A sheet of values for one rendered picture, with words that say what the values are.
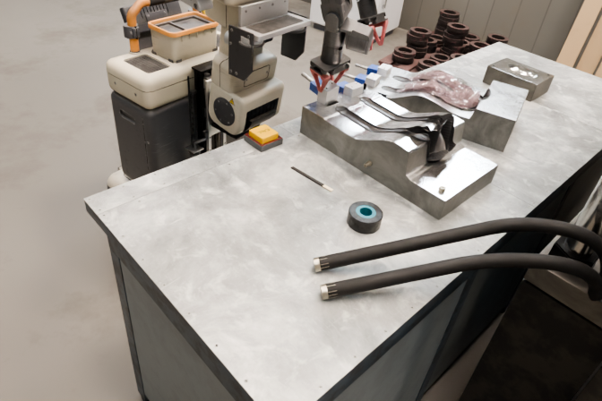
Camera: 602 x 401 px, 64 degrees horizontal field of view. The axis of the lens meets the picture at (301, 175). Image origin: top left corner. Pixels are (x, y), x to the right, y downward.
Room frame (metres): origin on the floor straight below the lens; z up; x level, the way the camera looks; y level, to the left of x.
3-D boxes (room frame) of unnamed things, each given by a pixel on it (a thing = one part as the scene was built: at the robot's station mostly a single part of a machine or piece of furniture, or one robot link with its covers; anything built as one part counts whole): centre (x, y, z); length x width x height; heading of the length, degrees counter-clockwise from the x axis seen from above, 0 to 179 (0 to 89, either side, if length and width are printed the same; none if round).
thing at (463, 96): (1.49, -0.43, 0.90); 0.26 x 0.18 x 0.08; 64
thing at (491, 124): (1.49, -0.44, 0.85); 0.50 x 0.26 x 0.11; 64
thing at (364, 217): (0.87, -0.16, 0.82); 0.08 x 0.08 x 0.04
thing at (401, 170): (1.17, -0.25, 0.87); 0.50 x 0.26 x 0.14; 47
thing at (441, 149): (1.19, -0.25, 0.92); 0.35 x 0.16 x 0.09; 47
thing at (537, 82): (1.77, -0.79, 0.83); 0.20 x 0.15 x 0.07; 47
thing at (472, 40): (3.85, -1.10, 0.20); 1.09 x 0.79 x 0.39; 144
